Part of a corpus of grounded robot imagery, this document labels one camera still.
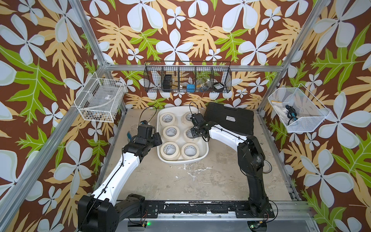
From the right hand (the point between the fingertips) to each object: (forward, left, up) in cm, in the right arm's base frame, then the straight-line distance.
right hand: (195, 130), depth 98 cm
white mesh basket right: (-1, -59, +19) cm, 62 cm away
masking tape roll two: (+3, +17, -6) cm, 18 cm away
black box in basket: (+27, +19, +21) cm, 39 cm away
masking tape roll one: (+15, +21, -5) cm, 26 cm away
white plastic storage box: (+23, +13, -5) cm, 27 cm away
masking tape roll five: (-3, +5, 0) cm, 6 cm away
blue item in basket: (+20, +3, +20) cm, 29 cm away
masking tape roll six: (-13, +3, -5) cm, 15 cm away
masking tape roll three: (-12, +17, -7) cm, 22 cm away
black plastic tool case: (+10, -34, -1) cm, 35 cm away
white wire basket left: (+2, +54, +26) cm, 60 cm away
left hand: (-12, +23, +11) cm, 28 cm away
